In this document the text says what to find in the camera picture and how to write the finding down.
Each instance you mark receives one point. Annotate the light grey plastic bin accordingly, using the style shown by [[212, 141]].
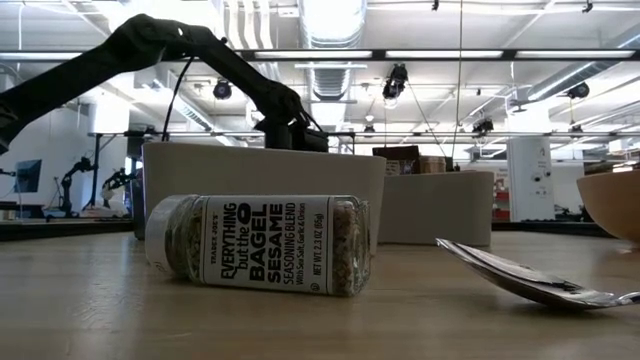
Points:
[[260, 172], [440, 210]]

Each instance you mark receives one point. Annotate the brown sauce packet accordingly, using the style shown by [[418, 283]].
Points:
[[395, 155]]

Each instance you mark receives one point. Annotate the beige cup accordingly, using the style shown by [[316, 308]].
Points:
[[432, 165]]

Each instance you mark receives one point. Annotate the black background robot arm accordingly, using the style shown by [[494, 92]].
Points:
[[116, 180], [67, 182]]

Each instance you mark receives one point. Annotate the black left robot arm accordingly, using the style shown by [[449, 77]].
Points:
[[60, 85]]

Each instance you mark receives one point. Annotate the black ceiling spotlight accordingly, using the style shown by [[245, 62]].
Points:
[[222, 91], [395, 82], [578, 90], [482, 125]]

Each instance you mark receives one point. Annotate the bagel sesame seasoning jar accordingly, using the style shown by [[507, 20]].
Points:
[[265, 245]]

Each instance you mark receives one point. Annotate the black overhead light bar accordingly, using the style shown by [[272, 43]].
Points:
[[378, 55]]

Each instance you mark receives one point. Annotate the dark grey plastic bin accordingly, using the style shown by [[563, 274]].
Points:
[[137, 210]]

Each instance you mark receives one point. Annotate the red background boxes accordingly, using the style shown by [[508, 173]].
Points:
[[501, 205]]

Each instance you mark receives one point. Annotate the white pillar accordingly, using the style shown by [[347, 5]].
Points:
[[530, 170]]

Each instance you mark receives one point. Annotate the all-metal spoon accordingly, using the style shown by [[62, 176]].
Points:
[[510, 280]]

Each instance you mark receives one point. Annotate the blue computer monitor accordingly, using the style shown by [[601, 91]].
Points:
[[28, 176]]

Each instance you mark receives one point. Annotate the black background frame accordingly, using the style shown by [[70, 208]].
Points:
[[375, 134]]

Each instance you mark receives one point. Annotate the silver ventilation duct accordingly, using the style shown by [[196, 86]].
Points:
[[332, 30]]

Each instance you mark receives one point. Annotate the black aluminium table frame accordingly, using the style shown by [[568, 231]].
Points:
[[65, 230]]

